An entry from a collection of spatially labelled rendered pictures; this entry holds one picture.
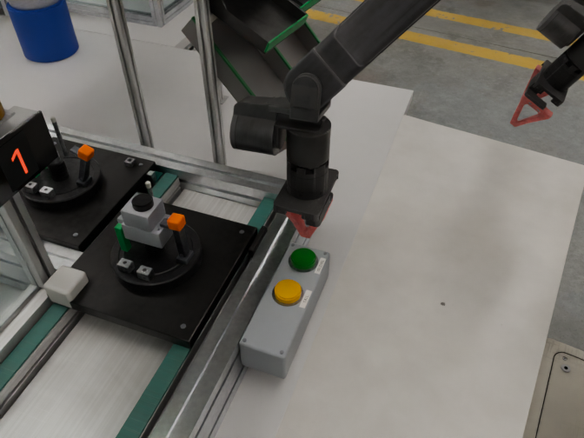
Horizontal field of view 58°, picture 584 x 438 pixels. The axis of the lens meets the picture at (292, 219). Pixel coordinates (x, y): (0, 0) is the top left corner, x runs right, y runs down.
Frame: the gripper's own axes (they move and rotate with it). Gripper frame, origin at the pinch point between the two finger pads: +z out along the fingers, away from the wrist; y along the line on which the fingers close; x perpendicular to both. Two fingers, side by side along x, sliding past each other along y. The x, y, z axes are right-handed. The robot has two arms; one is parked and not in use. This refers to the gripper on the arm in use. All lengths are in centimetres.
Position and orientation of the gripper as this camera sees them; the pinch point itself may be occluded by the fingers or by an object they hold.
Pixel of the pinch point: (305, 232)
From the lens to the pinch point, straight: 80.6
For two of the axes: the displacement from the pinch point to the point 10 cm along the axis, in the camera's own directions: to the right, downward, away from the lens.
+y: -3.4, 6.5, -6.8
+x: 9.4, 2.4, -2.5
